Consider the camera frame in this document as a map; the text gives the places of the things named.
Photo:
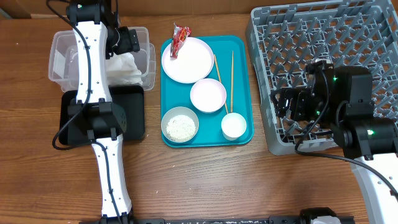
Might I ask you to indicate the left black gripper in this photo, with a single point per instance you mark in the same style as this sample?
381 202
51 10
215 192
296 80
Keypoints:
132 40

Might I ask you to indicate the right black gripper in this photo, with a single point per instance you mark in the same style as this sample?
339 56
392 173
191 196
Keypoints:
298 104

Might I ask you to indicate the white napkin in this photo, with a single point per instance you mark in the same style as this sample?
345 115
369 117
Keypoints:
122 70

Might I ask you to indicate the red snack wrapper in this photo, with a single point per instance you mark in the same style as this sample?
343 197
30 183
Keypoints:
179 37

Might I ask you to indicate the white cup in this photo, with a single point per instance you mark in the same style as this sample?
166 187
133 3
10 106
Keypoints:
233 126

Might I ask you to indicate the grey bowl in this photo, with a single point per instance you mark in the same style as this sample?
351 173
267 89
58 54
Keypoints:
180 110

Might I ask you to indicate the white shallow bowl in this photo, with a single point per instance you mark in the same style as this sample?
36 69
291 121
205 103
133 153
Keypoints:
208 95

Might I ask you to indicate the white rice pile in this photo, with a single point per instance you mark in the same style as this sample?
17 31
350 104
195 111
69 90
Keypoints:
181 128

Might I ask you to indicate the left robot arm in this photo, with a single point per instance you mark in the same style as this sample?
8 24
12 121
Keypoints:
99 37

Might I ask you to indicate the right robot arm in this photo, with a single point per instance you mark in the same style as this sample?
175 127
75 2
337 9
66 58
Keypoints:
340 100

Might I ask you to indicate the clear plastic waste bin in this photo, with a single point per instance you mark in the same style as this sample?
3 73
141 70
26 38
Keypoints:
63 60

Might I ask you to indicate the grey dishwasher rack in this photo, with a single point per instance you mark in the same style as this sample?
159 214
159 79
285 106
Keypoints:
283 39

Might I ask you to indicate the black rectangular tray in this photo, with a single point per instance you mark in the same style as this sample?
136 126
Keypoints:
133 112

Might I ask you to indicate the large white plate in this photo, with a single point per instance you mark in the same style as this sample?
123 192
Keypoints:
194 62

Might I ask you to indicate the teal serving tray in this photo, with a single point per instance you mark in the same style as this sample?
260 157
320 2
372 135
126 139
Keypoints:
175 94

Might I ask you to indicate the left wooden chopstick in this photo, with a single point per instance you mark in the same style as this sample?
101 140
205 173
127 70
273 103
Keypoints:
219 79

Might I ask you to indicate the wooden chopstick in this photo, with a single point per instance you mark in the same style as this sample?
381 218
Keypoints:
232 82
219 79

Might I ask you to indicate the right wooden chopstick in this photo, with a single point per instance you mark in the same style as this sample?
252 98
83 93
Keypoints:
232 82

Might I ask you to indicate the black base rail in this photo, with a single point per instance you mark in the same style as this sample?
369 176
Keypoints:
269 220

